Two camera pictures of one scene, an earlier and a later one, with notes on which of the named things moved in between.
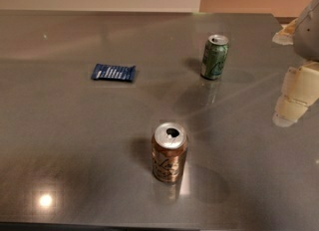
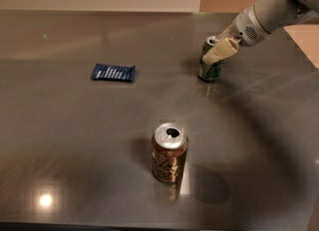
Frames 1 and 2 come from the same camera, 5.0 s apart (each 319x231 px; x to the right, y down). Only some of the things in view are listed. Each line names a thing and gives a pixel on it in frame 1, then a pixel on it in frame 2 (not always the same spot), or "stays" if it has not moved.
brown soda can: x=168 y=148 stays
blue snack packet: x=108 y=72 stays
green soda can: x=214 y=56 stays
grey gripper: x=309 y=34 → x=244 y=28
